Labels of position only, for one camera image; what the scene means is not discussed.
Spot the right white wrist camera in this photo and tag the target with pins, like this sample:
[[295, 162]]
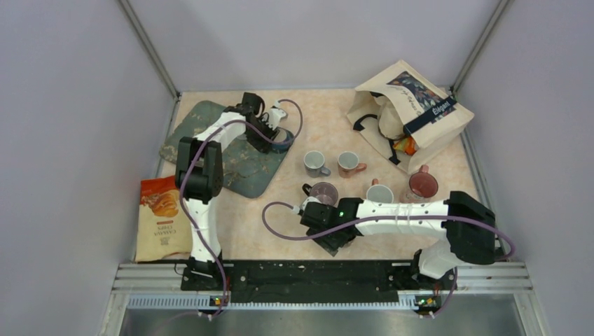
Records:
[[299, 209]]

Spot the salmon mug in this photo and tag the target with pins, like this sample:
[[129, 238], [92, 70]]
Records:
[[349, 164], [379, 193]]

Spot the light blue mug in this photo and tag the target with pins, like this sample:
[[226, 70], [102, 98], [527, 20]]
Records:
[[315, 164]]

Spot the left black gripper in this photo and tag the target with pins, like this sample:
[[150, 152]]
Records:
[[263, 145]]

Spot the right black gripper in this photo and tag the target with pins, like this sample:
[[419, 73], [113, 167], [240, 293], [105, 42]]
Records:
[[332, 245]]

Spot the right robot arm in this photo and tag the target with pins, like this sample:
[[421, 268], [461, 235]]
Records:
[[462, 226]]

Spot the orange snack packet in bag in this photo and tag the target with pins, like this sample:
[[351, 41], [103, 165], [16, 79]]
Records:
[[406, 145]]

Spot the beige tote bag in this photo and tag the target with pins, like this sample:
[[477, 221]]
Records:
[[399, 102]]

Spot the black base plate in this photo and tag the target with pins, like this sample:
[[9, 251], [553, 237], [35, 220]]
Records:
[[316, 281]]

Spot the cassava chips bag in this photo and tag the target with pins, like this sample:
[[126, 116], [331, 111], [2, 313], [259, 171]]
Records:
[[163, 229]]

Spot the green floral tray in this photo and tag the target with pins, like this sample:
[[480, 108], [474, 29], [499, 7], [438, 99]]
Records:
[[247, 171]]

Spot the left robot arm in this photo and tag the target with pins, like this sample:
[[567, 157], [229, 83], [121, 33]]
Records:
[[199, 171]]

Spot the salmon mug front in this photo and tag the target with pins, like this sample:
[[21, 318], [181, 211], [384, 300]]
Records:
[[349, 164]]

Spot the lilac mug black handle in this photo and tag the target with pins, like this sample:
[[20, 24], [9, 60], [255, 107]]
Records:
[[324, 192]]

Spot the aluminium rail frame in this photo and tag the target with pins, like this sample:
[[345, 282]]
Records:
[[498, 278]]

